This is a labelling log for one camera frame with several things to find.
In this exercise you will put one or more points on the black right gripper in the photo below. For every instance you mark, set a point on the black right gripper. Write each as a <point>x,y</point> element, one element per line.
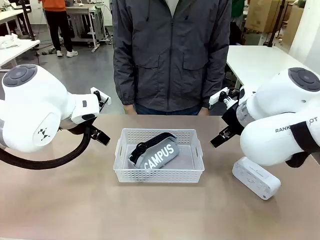
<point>232,120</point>

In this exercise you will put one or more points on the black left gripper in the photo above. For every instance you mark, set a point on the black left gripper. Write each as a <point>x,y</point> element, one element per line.
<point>75,126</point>

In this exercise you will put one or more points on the white power strip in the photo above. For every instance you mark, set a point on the white power strip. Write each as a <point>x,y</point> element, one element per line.
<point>257,178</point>

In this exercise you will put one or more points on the grey campus pouch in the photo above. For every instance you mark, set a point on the grey campus pouch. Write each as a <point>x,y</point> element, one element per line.
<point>160,155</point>

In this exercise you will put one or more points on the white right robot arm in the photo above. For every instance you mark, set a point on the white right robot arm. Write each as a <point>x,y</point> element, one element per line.
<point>270,125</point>

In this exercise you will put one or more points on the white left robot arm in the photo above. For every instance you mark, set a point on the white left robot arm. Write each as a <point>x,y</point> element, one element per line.
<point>30,107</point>

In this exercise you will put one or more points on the white perforated plastic basket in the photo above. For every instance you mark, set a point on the white perforated plastic basket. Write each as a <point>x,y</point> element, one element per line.
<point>120,170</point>

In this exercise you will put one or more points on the person's left hand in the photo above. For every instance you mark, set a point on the person's left hand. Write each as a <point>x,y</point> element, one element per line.
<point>204,111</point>

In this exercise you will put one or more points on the person's right hand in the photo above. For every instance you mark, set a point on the person's right hand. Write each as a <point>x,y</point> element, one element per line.
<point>130,109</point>

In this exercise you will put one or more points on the white desk with rounded corner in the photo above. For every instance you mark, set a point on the white desk with rounded corner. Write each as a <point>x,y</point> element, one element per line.
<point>260,62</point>

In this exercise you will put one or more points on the person in grey jacket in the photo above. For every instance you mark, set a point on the person in grey jacket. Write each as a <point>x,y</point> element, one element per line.
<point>170,55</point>

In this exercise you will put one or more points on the black office chair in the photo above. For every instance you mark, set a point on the black office chair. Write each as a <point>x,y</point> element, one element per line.
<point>235,33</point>

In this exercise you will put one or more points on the black metal stand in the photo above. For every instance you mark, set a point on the black metal stand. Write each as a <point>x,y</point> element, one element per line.
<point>273,35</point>

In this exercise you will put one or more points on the grey equipment workbench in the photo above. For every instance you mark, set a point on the grey equipment workbench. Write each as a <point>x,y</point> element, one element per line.
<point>87,17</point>

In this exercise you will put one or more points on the person in orange top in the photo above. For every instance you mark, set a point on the person in orange top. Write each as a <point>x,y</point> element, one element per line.
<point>57,22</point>

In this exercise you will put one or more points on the person in green top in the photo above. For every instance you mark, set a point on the person in green top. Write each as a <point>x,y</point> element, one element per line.
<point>237,8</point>

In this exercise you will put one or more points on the large brown cardboard box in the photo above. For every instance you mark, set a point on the large brown cardboard box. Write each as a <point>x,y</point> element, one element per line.
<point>265,15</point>

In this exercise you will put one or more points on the white crumpled cloth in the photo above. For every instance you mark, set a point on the white crumpled cloth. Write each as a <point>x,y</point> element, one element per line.
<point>8,41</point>

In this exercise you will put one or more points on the tall brown cardboard box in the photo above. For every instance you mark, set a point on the tall brown cardboard box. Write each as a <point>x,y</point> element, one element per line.
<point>293,25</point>

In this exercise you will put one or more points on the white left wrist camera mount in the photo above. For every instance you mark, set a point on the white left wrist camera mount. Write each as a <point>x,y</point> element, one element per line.
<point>103,96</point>

